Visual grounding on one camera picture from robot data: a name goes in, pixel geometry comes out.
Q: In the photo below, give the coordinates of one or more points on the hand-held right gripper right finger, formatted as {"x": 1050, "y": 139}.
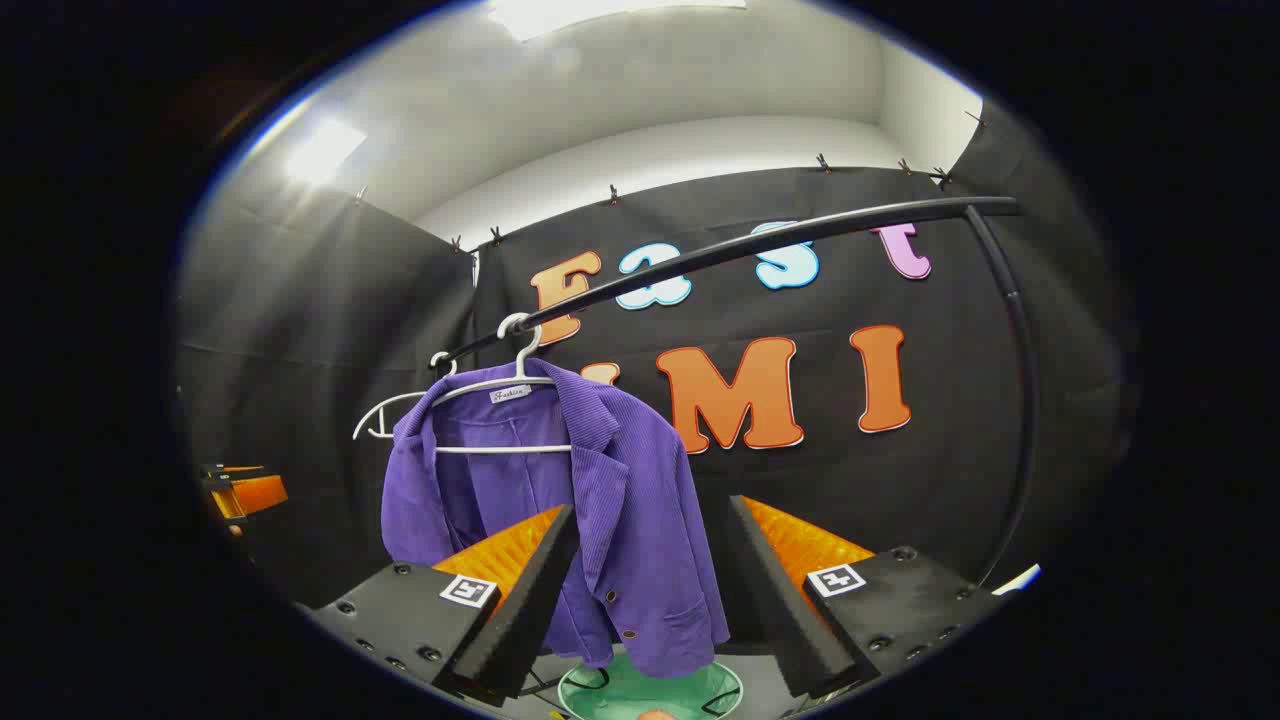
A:
{"x": 780, "y": 610}

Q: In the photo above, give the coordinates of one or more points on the ceiling light panel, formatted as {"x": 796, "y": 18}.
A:
{"x": 600, "y": 12}
{"x": 322, "y": 152}

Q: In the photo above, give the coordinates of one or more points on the black metal clothes rack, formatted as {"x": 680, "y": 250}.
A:
{"x": 800, "y": 232}

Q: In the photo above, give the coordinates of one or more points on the white plastic clothes hanger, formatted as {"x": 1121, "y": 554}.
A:
{"x": 381, "y": 404}
{"x": 500, "y": 449}

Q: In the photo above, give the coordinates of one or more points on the green laundry hamper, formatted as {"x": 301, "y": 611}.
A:
{"x": 640, "y": 695}

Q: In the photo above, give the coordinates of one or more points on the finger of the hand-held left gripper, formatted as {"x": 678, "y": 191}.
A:
{"x": 255, "y": 495}

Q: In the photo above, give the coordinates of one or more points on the row of small backdrop clips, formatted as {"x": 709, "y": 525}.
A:
{"x": 613, "y": 194}

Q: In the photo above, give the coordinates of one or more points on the black backdrop cloth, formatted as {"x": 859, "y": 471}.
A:
{"x": 300, "y": 320}

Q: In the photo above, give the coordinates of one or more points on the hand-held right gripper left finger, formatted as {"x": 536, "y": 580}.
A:
{"x": 530, "y": 610}

